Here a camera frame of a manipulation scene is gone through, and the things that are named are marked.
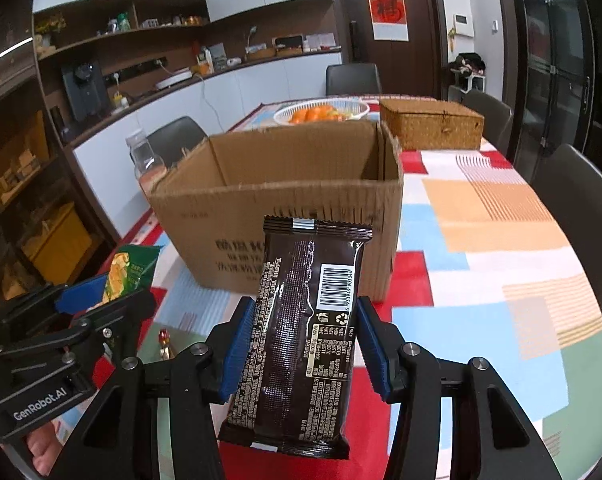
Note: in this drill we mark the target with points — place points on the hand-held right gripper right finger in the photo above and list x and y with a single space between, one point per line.
373 355

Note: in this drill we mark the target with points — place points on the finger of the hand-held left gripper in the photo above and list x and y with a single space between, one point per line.
81 292
126 310

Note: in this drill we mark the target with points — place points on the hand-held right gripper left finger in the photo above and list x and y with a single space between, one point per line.
238 355

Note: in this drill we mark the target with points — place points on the green snack packet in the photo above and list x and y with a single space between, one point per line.
131 267

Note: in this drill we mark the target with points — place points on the black snack packet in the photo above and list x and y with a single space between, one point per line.
296 340

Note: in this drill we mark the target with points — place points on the cardboard box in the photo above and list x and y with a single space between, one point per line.
231 210

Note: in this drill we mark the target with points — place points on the person's left hand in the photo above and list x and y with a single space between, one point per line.
43 452

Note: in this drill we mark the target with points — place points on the small red wrapped candy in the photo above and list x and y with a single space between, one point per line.
166 344

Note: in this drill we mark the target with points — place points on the yellow storage bin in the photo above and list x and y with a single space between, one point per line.
56 245

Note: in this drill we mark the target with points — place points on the colourful checked tablecloth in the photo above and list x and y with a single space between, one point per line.
481 260

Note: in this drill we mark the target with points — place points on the pink drink bottle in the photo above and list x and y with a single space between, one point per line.
143 160

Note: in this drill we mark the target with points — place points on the dark dining chair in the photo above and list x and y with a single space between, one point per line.
353 79
576 200
173 137
488 115

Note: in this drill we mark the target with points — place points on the black water dispenser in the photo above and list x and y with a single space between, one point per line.
83 90

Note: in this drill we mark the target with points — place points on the white round counter appliance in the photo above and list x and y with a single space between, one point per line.
173 80

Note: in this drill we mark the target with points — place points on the woven wicker basket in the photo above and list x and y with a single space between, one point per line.
431 122

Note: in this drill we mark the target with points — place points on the white fruit basket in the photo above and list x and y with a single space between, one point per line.
321 112

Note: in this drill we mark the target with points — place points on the yellow flower bunch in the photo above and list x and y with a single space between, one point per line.
50 24

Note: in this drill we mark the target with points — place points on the small wicker tray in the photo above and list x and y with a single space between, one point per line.
261 52

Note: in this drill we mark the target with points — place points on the stool with clothes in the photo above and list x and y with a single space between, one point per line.
467 70

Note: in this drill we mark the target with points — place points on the glass sliding door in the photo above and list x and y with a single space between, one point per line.
556 60

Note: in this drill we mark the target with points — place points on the dark wooden door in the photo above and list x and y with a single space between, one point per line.
426 10

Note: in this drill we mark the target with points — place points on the white wall intercom panel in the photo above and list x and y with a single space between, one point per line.
461 24

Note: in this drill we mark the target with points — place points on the red and white wall calendar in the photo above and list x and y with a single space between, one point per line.
388 10

